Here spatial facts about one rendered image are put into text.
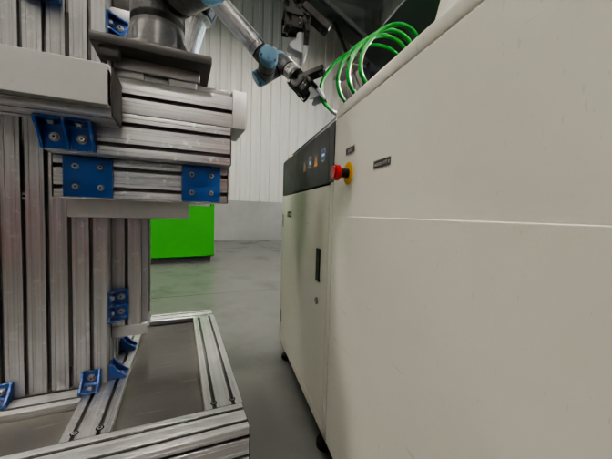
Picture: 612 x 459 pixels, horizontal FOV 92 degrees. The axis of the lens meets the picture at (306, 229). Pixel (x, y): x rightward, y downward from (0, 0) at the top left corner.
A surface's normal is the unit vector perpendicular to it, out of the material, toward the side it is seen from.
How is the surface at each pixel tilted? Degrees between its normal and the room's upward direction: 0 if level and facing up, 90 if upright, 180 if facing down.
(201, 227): 90
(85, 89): 90
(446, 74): 90
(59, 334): 90
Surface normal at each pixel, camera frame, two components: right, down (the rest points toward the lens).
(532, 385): -0.96, -0.01
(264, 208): 0.40, 0.06
